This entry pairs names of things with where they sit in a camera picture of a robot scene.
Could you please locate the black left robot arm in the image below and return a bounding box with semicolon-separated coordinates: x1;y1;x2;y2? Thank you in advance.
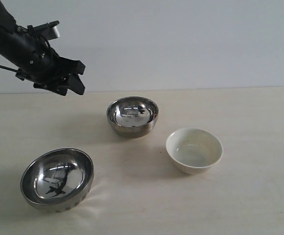
0;1;86;96

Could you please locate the smooth steel bowl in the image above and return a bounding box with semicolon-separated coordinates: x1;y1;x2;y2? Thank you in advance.
106;96;159;139

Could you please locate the white ceramic bowl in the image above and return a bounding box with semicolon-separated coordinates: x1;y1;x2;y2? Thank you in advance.
165;127;223;175

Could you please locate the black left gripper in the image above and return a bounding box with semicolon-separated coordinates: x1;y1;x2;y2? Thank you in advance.
16;49;86;96

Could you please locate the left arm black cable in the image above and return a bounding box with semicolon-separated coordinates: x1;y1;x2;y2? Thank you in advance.
0;60;19;73

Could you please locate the dimpled steel bowl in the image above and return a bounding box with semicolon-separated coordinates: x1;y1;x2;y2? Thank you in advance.
20;148;94;213

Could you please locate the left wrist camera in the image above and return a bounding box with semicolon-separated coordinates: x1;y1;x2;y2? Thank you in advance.
34;21;60;40

